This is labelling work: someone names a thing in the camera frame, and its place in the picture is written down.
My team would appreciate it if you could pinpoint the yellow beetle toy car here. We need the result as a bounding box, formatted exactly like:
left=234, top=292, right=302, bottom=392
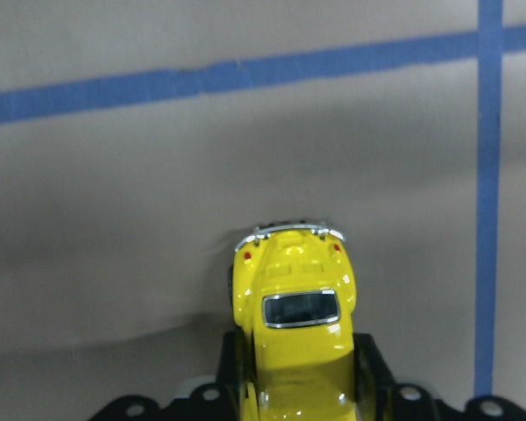
left=230, top=221, right=359, bottom=420

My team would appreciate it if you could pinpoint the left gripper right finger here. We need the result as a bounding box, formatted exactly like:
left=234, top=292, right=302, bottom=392
left=353, top=333, right=395, bottom=421

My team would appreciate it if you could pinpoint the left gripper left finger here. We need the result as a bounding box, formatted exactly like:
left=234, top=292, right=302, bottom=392
left=216, top=331, right=257, bottom=420

